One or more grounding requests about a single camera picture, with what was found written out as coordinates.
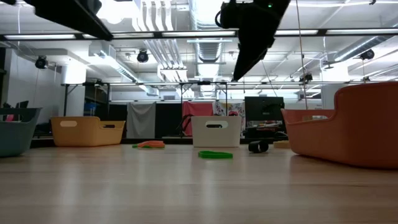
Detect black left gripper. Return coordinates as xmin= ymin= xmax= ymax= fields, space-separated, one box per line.
xmin=24 ymin=0 xmax=114 ymax=42

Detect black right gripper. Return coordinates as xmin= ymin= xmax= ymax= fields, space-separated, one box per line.
xmin=233 ymin=0 xmax=289 ymax=82

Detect wide black rubber band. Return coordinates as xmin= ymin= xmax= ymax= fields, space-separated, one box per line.
xmin=248 ymin=140 xmax=270 ymax=154

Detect orange and green piece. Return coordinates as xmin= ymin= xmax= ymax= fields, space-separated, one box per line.
xmin=138 ymin=140 xmax=166 ymax=149

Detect white LED light strip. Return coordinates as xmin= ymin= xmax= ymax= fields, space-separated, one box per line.
xmin=161 ymin=30 xmax=236 ymax=38
xmin=326 ymin=28 xmax=398 ymax=35
xmin=3 ymin=34 xmax=76 ymax=40
xmin=82 ymin=32 xmax=155 ymax=39
xmin=275 ymin=29 xmax=318 ymax=36

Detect floral hanging cloth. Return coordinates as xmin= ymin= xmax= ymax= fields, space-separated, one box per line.
xmin=212 ymin=100 xmax=246 ymax=138

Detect black monitor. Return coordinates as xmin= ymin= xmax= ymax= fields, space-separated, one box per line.
xmin=244 ymin=96 xmax=285 ymax=123

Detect white pillar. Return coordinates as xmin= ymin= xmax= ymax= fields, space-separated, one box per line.
xmin=60 ymin=63 xmax=88 ymax=118

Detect black ceiling spot lamp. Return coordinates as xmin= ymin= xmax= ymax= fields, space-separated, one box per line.
xmin=298 ymin=72 xmax=314 ymax=85
xmin=136 ymin=49 xmax=150 ymax=64
xmin=359 ymin=49 xmax=376 ymax=61
xmin=34 ymin=55 xmax=50 ymax=70

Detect pink hanging cloth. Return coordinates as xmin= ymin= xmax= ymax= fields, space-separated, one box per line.
xmin=182 ymin=101 xmax=215 ymax=137

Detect white ceiling pipes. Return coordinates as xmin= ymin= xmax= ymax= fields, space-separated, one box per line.
xmin=132 ymin=0 xmax=190 ymax=83

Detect black rig crossbeam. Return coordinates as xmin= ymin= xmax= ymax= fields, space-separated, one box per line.
xmin=0 ymin=27 xmax=398 ymax=41

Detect white plastic basket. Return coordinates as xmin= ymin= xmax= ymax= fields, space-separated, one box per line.
xmin=191 ymin=115 xmax=243 ymax=148

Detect blue storage bin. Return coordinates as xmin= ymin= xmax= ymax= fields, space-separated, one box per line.
xmin=83 ymin=102 xmax=98 ymax=117

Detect small dark monitor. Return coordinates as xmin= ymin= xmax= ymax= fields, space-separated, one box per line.
xmin=12 ymin=100 xmax=30 ymax=122

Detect yellow plastic basket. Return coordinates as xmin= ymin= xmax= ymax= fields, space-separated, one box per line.
xmin=50 ymin=116 xmax=126 ymax=147

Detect grey hanging cloth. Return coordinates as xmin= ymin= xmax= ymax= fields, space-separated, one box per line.
xmin=126 ymin=101 xmax=157 ymax=139

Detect orange plastic basket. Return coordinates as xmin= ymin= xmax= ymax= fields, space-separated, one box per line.
xmin=280 ymin=82 xmax=398 ymax=170

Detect teal plastic basket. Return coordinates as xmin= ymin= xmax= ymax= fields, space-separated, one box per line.
xmin=0 ymin=107 xmax=42 ymax=157

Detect black metal rack frame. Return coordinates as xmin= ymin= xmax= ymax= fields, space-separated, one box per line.
xmin=61 ymin=80 xmax=398 ymax=139

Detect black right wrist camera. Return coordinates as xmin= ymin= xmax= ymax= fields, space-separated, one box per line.
xmin=215 ymin=2 xmax=239 ymax=29

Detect thin grey hanging cable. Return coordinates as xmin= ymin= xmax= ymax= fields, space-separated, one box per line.
xmin=295 ymin=0 xmax=309 ymax=110

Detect white rectangular air duct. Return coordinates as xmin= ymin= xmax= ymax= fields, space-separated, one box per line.
xmin=88 ymin=42 xmax=160 ymax=96

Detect silver ventilation duct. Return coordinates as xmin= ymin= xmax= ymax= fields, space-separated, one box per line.
xmin=188 ymin=0 xmax=233 ymax=31

